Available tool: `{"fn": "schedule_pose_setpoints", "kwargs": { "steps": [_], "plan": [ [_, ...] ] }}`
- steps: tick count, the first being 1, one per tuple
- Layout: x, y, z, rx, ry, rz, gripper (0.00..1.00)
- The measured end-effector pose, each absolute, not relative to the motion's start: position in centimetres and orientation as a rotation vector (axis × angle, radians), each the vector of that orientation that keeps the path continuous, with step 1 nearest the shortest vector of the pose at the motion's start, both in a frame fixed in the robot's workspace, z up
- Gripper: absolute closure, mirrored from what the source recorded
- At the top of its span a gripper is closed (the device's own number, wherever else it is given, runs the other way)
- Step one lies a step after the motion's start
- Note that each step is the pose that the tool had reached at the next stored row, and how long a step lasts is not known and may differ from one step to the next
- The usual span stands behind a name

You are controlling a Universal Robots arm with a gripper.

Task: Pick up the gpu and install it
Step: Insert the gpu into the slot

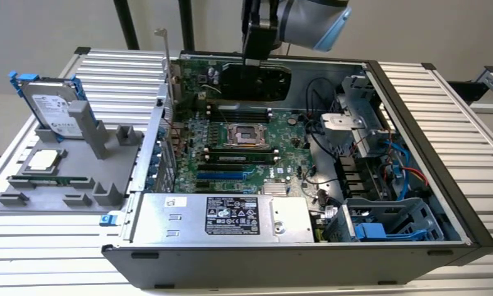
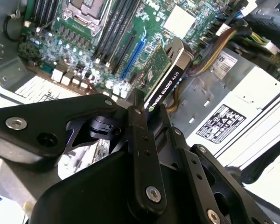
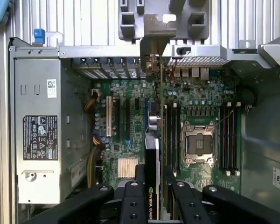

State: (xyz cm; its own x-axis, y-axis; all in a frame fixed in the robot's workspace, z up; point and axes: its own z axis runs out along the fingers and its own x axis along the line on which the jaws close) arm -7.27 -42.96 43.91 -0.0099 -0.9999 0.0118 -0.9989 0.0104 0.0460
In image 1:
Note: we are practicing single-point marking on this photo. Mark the black table bracket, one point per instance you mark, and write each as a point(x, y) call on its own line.
point(470, 91)

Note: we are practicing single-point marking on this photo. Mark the silver CPU chip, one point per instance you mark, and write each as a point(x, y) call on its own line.
point(41, 161)

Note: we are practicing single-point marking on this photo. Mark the blue case latch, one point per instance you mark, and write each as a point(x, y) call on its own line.
point(105, 219)

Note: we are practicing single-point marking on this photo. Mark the grey metal disk cage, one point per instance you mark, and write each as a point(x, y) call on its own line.
point(394, 205)

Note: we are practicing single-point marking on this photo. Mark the grey plastic parts rack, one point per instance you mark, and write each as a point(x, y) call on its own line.
point(80, 166)

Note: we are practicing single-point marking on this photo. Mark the blue plastic disk carrier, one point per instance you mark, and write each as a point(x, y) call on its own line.
point(369, 231)

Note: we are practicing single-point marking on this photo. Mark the black stand pole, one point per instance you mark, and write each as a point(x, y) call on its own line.
point(126, 27)
point(185, 24)

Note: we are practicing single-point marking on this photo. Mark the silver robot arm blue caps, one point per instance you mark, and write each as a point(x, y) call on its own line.
point(304, 24)

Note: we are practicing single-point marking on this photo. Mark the open black PC case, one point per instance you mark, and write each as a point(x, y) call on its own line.
point(270, 268)

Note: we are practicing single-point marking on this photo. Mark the hard disk blue carrier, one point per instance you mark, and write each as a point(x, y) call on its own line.
point(50, 108)

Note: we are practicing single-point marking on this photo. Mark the graphics card black fan shroud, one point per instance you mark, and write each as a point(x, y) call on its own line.
point(274, 83)

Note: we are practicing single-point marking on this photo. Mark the silver metal drive bay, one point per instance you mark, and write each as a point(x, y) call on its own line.
point(341, 121)

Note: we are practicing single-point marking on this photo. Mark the green motherboard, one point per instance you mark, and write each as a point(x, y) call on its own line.
point(288, 145)

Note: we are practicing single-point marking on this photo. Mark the silver power supply unit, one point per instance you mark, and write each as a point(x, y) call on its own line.
point(176, 228)

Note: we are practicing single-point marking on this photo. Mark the black expansion slot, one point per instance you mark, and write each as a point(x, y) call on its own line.
point(221, 167)

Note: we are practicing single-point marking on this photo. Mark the CPU socket metal frame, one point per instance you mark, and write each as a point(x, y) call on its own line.
point(246, 134)

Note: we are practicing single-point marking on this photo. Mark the small silver heat sink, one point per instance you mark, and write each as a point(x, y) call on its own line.
point(276, 188)

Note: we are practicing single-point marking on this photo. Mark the blue expansion slot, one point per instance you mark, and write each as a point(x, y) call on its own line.
point(221, 175)

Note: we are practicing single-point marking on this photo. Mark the round coin battery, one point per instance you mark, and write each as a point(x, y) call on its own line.
point(292, 120)

